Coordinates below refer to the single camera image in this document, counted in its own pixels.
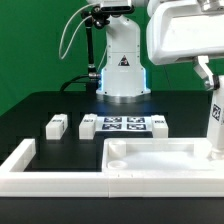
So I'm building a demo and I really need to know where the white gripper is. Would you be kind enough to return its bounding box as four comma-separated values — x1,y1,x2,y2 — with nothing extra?
146,0,224,90

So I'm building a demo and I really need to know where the white desk top tray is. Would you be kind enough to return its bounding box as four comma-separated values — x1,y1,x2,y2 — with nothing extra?
102,138,224,176

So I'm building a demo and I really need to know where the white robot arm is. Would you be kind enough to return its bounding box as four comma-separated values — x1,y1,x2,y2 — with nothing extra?
87,0,224,103

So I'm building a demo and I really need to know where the marker tag sheet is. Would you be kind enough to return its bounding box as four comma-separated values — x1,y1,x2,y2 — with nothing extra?
96,116,152,132

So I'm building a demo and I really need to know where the white U-shaped fence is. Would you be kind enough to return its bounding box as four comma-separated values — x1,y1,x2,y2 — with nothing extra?
0,139,224,197

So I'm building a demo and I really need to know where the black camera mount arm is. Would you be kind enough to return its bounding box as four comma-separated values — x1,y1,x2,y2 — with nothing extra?
81,3,134,93

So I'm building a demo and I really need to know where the white cable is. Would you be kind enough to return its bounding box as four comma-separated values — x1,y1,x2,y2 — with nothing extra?
58,2,101,61

